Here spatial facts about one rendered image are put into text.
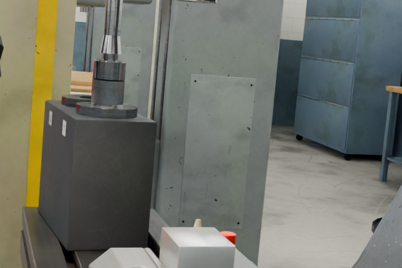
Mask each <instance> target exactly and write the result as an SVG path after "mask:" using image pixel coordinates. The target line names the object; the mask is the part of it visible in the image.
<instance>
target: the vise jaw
mask: <svg viewBox="0 0 402 268"><path fill-rule="evenodd" d="M89 268H165V266H164V265H163V264H162V263H161V261H160V260H159V259H158V258H157V256H156V255H155V253H153V251H152V250H151V249H150V248H144V249H143V248H110V249H109V250H107V251H106V252H104V253H103V254H102V255H101V256H100V257H98V258H97V259H95V261H93V262H92V263H90V264H89Z"/></svg>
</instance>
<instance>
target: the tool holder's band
mask: <svg viewBox="0 0 402 268"><path fill-rule="evenodd" d="M93 66H97V67H102V68H117V69H125V68H126V62H125V61H122V60H118V61H112V60H103V59H95V60H94V63H93Z"/></svg>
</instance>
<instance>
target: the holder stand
mask: <svg viewBox="0 0 402 268"><path fill-rule="evenodd" d="M137 112H138V108H137V107H135V106H131V105H126V104H123V107H121V108H107V107H100V106H94V105H91V95H81V94H68V95H62V100H46V101H45V109H44V128H43V138H42V157H41V176H40V186H39V205H38V210H39V212H40V214H41V215H42V216H43V218H44V219H45V220H46V222H47V224H48V225H49V226H50V228H51V229H52V231H53V232H54V234H55V235H56V236H57V238H58V239H59V240H60V242H61V243H62V245H63V246H64V247H65V249H66V250H67V251H85V250H103V249H110V248H146V247H147V244H148V230H149V222H150V207H151V193H152V185H153V170H154V156H155V148H156V133H157V122H155V121H153V120H151V119H149V118H146V117H144V116H142V115H140V114H138V113H137Z"/></svg>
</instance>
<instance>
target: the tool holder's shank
mask: <svg viewBox="0 0 402 268"><path fill-rule="evenodd" d="M122 8H123V0H106V7H105V24H104V33H103V34H104V35H103V40H102V45H101V48H100V53H103V55H102V59H103V60H112V61H118V55H119V54H121V39H120V33H121V17H122Z"/></svg>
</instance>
